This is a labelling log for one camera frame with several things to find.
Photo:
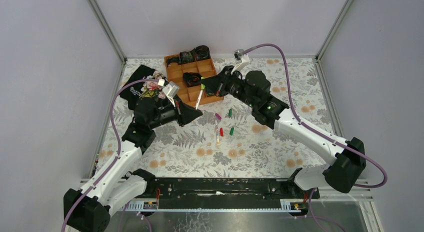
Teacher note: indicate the aluminium frame rail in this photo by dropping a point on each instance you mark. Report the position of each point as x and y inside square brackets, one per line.
[98, 13]

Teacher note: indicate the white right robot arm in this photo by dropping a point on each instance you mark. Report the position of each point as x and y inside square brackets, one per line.
[343, 158]

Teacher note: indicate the rolled dark tie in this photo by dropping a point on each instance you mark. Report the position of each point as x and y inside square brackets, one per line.
[201, 52]
[192, 79]

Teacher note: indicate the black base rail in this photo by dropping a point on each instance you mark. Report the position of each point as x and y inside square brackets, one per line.
[189, 194]

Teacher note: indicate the black floral cloth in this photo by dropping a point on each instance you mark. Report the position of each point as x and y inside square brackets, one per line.
[148, 89]

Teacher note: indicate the floral patterned table cover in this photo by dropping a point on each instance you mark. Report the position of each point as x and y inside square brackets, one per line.
[254, 150]

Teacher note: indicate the rolled dark tie back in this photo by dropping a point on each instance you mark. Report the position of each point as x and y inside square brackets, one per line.
[201, 52]

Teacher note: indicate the dark tie back left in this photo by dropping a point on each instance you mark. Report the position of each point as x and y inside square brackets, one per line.
[184, 57]

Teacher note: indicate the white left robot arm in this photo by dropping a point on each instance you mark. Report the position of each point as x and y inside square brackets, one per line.
[90, 208]

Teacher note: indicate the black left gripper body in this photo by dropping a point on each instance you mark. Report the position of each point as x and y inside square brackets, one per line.
[180, 113]

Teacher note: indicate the white marker pen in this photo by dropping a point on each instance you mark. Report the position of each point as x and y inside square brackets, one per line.
[200, 95]
[217, 134]

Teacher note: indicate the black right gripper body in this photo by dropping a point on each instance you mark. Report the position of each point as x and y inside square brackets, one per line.
[219, 85]

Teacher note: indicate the rolled dark tie centre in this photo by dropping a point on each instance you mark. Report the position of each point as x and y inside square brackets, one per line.
[192, 79]

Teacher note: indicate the wooden compartment tray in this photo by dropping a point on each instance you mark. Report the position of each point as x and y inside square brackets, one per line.
[189, 95]

